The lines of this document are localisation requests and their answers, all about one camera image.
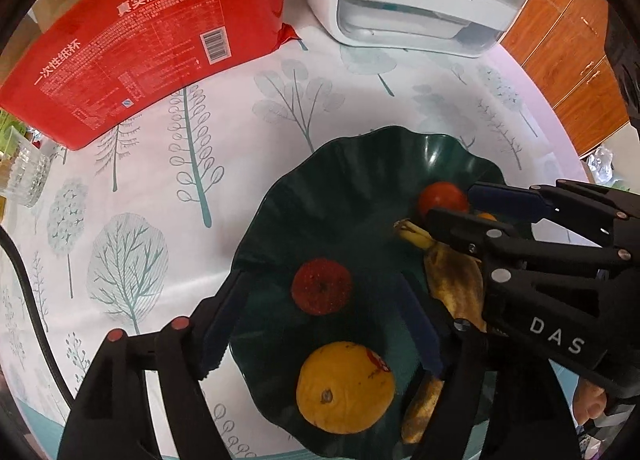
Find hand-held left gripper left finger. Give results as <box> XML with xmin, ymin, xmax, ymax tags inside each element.
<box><xmin>57</xmin><ymin>270</ymin><xmax>251</xmax><ymax>460</ymax></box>

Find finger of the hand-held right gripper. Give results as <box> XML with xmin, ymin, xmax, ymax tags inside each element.
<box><xmin>467</xmin><ymin>181</ymin><xmax>636</xmax><ymax>246</ymax></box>
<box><xmin>425</xmin><ymin>207</ymin><xmax>628</xmax><ymax>286</ymax></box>

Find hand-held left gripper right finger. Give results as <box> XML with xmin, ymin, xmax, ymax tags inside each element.
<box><xmin>392</xmin><ymin>273</ymin><xmax>583</xmax><ymax>460</ymax></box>

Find red cherry tomato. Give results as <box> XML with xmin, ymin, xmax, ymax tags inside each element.
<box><xmin>417</xmin><ymin>181</ymin><xmax>471</xmax><ymax>218</ymax></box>

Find overripe brown banana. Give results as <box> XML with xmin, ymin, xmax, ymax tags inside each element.
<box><xmin>394</xmin><ymin>219</ymin><xmax>488</xmax><ymax>445</ymax></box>

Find large yellow citrus fruit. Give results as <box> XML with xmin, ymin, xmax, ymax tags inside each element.
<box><xmin>296</xmin><ymin>341</ymin><xmax>396</xmax><ymax>433</ymax></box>

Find small red apple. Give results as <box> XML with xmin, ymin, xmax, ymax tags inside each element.
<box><xmin>291</xmin><ymin>259</ymin><xmax>352</xmax><ymax>316</ymax></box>

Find dark green scalloped plate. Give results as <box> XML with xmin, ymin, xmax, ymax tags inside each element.
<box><xmin>230</xmin><ymin>125</ymin><xmax>538</xmax><ymax>456</ymax></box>

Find person's right hand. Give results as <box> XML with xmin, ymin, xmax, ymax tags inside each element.
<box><xmin>572</xmin><ymin>380</ymin><xmax>608</xmax><ymax>433</ymax></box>

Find clear plastic bag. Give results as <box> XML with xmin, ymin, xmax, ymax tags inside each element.
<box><xmin>585</xmin><ymin>145</ymin><xmax>618</xmax><ymax>186</ymax></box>

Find tree print tablecloth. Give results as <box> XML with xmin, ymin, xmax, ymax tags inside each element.
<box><xmin>0</xmin><ymin>25</ymin><xmax>596</xmax><ymax>460</ymax></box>

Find clear glass tumbler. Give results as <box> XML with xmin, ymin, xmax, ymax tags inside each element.
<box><xmin>0</xmin><ymin>137</ymin><xmax>53</xmax><ymax>208</ymax></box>

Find red paper cup bag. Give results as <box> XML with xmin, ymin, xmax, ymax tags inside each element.
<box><xmin>0</xmin><ymin>0</ymin><xmax>301</xmax><ymax>151</ymax></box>

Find wooden wall cabinets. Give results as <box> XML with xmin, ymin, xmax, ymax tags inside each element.
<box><xmin>500</xmin><ymin>0</ymin><xmax>640</xmax><ymax>158</ymax></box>

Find black cable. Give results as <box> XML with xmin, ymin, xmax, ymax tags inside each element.
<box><xmin>0</xmin><ymin>227</ymin><xmax>76</xmax><ymax>406</ymax></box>

